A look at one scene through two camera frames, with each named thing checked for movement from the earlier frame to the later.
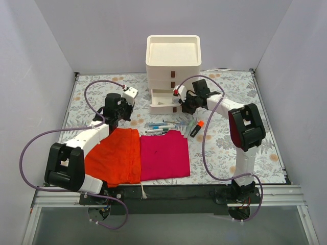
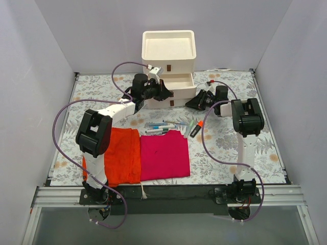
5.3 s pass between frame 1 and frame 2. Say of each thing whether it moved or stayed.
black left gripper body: moved
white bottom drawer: moved
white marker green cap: stayed
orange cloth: stayed
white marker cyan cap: stayed
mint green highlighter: stayed
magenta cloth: stayed
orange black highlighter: stayed
